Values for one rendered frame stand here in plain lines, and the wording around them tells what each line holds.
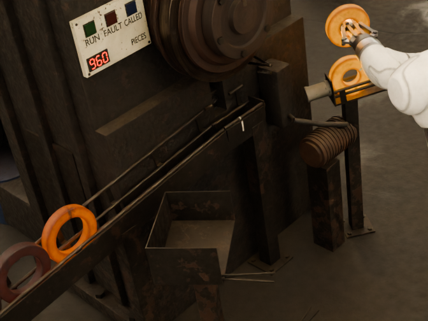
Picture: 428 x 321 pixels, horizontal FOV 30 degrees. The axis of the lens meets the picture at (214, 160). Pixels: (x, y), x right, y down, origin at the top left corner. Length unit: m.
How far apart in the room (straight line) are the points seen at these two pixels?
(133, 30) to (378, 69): 0.76
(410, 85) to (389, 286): 1.29
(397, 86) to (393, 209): 1.52
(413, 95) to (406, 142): 1.90
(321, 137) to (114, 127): 0.81
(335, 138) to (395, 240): 0.55
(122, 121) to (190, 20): 0.39
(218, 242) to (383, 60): 0.75
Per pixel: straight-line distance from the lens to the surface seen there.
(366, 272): 3.14
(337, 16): 2.82
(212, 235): 2.42
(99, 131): 2.52
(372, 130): 3.94
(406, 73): 1.95
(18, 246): 2.35
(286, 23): 2.99
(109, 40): 2.45
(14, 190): 3.52
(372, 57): 2.55
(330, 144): 2.94
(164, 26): 2.44
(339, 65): 2.90
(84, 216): 2.43
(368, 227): 3.32
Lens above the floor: 2.12
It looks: 34 degrees down
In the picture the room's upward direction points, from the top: 10 degrees counter-clockwise
